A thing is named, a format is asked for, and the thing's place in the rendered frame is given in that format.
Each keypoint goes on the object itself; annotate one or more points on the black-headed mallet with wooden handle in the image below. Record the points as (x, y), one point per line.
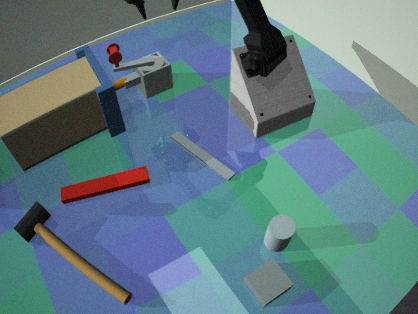
(33, 223)

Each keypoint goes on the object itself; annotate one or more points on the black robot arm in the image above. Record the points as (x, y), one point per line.
(265, 43)

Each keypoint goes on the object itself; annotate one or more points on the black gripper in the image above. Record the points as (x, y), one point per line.
(140, 7)

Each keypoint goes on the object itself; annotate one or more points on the grey cylinder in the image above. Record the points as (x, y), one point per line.
(279, 232)

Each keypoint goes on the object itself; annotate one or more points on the grey flat bar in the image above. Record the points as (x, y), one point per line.
(203, 155)

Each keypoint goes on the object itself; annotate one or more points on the red flat bar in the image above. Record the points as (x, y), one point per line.
(107, 184)

